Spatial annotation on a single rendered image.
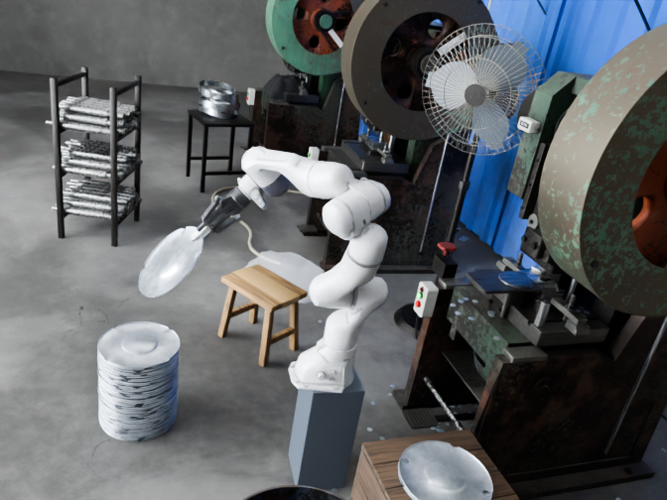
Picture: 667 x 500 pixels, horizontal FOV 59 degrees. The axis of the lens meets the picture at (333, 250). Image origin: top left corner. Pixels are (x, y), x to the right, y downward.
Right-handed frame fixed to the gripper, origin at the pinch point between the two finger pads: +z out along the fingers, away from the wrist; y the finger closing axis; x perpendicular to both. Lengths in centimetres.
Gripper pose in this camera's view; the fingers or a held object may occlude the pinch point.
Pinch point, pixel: (200, 233)
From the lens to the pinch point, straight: 208.4
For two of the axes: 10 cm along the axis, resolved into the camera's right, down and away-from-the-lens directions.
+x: 4.3, 4.6, -7.8
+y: -5.2, -5.8, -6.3
